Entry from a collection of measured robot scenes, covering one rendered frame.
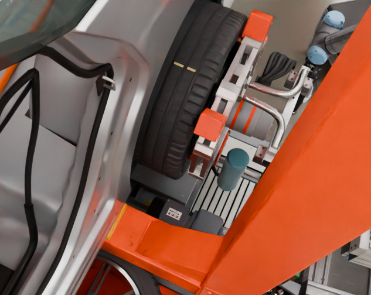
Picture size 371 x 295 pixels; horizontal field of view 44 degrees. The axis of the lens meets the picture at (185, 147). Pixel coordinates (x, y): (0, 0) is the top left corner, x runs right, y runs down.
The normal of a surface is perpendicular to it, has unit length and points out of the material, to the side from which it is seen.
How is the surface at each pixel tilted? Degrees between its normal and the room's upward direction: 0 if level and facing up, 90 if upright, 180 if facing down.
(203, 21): 9
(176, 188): 0
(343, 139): 90
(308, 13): 0
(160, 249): 36
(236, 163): 0
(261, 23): 55
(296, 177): 90
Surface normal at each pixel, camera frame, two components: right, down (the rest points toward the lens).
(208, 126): -0.22, 0.27
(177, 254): -0.47, -0.58
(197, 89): -0.13, 0.03
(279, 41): 0.09, -0.43
